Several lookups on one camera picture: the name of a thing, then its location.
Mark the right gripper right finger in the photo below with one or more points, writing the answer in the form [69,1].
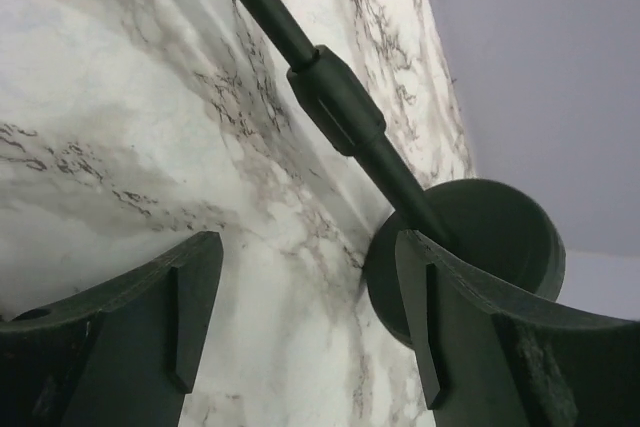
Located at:
[492,354]

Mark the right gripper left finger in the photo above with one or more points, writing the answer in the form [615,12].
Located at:
[123,353]

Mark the black round-base shock-mount stand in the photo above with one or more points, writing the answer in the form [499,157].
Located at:
[488,224]

